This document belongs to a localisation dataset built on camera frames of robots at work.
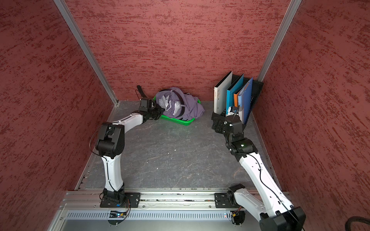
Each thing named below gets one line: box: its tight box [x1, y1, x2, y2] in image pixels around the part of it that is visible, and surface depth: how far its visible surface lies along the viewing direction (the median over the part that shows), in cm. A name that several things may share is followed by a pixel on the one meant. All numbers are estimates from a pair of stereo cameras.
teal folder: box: [225, 73, 245, 116], surface depth 91 cm
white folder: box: [213, 71, 234, 116], surface depth 97 cm
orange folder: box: [233, 90, 241, 108], surface depth 89 cm
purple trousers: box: [155, 87, 205, 120], surface depth 97 cm
